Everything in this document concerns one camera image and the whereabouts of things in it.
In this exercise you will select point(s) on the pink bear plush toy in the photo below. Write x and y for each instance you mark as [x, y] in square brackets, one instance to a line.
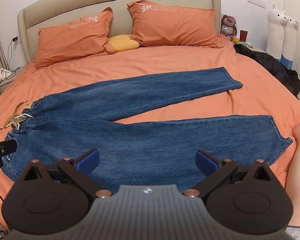
[228, 25]

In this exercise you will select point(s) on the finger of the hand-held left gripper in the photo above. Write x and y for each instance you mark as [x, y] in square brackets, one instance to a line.
[5, 147]

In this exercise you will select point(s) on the grey shorts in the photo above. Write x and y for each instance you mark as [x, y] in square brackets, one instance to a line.
[298, 233]

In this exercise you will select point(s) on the red cup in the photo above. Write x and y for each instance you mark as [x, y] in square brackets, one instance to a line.
[243, 35]

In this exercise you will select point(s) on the white crumpled cloth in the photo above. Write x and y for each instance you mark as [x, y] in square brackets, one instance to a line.
[3, 76]

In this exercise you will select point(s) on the small yellow pillow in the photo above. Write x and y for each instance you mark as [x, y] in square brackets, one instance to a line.
[122, 43]

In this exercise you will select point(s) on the green box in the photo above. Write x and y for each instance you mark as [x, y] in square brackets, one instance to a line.
[243, 43]

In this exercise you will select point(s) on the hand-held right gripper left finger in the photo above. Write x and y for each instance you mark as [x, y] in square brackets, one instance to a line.
[88, 160]

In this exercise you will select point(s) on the black wall charger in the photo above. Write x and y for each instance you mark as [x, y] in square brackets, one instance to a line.
[15, 39]

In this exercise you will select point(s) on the orange bed sheet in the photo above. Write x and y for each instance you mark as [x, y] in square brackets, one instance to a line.
[170, 58]

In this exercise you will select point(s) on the orange fruit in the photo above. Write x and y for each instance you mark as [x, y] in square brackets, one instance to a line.
[236, 40]

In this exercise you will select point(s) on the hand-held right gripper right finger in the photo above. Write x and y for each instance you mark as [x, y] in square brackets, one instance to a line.
[205, 160]

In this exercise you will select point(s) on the orange pillow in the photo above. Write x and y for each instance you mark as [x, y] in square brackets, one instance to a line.
[72, 40]
[175, 26]

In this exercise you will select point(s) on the black jacket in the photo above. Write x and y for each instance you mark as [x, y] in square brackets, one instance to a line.
[272, 66]

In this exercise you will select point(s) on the white alpaca plush toy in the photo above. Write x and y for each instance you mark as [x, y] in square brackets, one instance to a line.
[291, 40]
[275, 32]

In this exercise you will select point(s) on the blue denim pants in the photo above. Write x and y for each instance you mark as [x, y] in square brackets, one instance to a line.
[140, 135]

